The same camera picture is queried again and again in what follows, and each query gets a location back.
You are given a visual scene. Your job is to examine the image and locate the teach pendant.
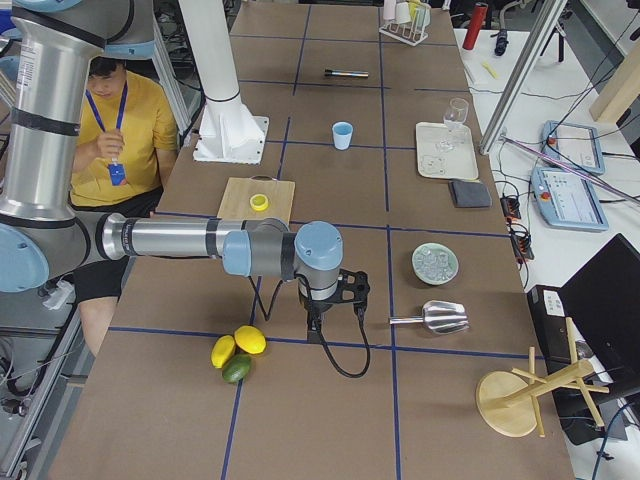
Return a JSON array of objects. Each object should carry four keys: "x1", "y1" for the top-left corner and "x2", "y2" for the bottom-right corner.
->
[
  {"x1": 531, "y1": 167, "x2": 609, "y2": 232},
  {"x1": 541, "y1": 120, "x2": 605, "y2": 175}
]

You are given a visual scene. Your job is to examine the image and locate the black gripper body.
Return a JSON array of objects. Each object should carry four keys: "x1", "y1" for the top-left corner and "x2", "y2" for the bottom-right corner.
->
[{"x1": 298, "y1": 268, "x2": 370, "y2": 318}]

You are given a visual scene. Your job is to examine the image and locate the black computer box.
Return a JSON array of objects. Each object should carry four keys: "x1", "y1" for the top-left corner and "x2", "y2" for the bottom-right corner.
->
[{"x1": 527, "y1": 285, "x2": 570, "y2": 364}]

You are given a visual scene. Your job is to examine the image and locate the teach pendant far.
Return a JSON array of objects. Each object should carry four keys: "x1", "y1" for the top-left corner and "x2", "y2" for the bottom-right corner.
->
[{"x1": 541, "y1": 120, "x2": 605, "y2": 175}]

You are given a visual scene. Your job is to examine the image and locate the metal muddler black tip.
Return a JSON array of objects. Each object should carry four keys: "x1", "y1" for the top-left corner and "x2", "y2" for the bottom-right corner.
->
[{"x1": 324, "y1": 69, "x2": 369, "y2": 79}]

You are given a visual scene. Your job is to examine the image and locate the bamboo cutting board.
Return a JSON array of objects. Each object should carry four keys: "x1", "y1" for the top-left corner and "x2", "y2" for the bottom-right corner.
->
[{"x1": 217, "y1": 177, "x2": 295, "y2": 224}]

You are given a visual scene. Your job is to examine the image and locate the metal ice scoop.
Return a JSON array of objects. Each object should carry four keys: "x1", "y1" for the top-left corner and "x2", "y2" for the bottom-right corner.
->
[{"x1": 389, "y1": 300, "x2": 470, "y2": 335}]

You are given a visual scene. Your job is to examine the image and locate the wooden cup tree stand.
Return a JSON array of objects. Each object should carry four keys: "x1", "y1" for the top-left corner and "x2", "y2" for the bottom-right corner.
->
[{"x1": 475, "y1": 317, "x2": 609, "y2": 437}]

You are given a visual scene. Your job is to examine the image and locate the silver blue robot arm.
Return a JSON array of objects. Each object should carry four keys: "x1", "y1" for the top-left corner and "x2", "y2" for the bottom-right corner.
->
[{"x1": 1, "y1": 1, "x2": 369, "y2": 343}]

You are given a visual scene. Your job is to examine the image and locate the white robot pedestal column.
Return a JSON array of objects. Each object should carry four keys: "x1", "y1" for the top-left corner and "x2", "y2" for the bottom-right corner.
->
[{"x1": 179, "y1": 0, "x2": 269, "y2": 165}]

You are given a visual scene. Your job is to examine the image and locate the black blue handheld tool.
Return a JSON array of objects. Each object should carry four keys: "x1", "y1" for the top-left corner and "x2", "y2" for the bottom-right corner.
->
[{"x1": 494, "y1": 29, "x2": 509, "y2": 57}]

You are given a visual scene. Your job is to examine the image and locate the black monitor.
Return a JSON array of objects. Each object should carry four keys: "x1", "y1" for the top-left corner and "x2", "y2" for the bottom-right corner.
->
[{"x1": 559, "y1": 234, "x2": 639, "y2": 401}]

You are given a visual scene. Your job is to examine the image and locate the cream bear tray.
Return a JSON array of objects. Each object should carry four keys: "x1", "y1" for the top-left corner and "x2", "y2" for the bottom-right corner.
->
[{"x1": 415, "y1": 122, "x2": 479, "y2": 181}]

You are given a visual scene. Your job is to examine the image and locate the red cylinder bottle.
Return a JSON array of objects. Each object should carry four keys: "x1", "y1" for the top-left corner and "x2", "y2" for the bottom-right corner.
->
[{"x1": 462, "y1": 2, "x2": 489, "y2": 51}]

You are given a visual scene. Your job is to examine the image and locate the yellow lemon slices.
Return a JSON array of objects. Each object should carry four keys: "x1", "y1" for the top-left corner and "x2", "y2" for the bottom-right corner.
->
[{"x1": 249, "y1": 193, "x2": 270, "y2": 212}]

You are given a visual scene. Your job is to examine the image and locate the person in yellow shirt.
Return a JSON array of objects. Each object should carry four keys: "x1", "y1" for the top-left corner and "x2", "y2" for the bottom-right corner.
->
[{"x1": 69, "y1": 56, "x2": 180, "y2": 362}]

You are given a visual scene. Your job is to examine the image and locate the green lime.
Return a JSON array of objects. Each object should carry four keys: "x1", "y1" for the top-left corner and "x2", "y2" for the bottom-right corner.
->
[{"x1": 222, "y1": 354, "x2": 252, "y2": 384}]

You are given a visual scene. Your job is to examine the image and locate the clear wine glass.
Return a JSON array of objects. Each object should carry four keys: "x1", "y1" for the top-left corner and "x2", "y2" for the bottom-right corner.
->
[{"x1": 436, "y1": 98, "x2": 469, "y2": 152}]

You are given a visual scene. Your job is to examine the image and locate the white cup drying rack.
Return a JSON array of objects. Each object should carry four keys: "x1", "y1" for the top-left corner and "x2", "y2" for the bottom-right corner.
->
[{"x1": 379, "y1": 0, "x2": 431, "y2": 46}]

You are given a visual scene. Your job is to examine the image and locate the orange black connector strip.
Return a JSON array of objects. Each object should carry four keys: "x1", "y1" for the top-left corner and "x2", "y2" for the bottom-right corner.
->
[{"x1": 500, "y1": 195, "x2": 534, "y2": 264}]

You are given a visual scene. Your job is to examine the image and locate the teach pendant near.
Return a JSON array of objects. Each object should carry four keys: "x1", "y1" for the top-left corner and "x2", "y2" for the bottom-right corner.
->
[{"x1": 531, "y1": 167, "x2": 609, "y2": 232}]

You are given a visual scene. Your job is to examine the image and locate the aluminium frame post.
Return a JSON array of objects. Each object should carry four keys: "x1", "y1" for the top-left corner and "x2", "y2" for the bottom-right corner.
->
[{"x1": 478, "y1": 0, "x2": 567, "y2": 155}]

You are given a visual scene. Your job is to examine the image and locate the dark grey folded cloth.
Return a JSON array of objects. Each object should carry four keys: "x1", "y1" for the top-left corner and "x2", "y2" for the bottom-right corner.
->
[{"x1": 448, "y1": 180, "x2": 492, "y2": 208}]

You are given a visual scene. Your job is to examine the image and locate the yellow lemon left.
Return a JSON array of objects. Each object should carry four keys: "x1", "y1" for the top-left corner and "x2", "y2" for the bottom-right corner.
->
[{"x1": 210, "y1": 335, "x2": 236, "y2": 369}]

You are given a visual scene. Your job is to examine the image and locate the yellow lemon upper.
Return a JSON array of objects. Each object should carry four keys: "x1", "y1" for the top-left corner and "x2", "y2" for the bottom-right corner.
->
[{"x1": 233, "y1": 325, "x2": 267, "y2": 355}]

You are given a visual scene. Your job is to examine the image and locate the green bowl of ice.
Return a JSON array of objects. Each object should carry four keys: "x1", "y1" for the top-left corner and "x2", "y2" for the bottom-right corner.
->
[{"x1": 411, "y1": 243, "x2": 459, "y2": 286}]

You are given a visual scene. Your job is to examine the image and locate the light blue cup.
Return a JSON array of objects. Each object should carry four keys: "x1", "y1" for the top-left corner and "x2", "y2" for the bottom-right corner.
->
[{"x1": 332, "y1": 121, "x2": 354, "y2": 151}]

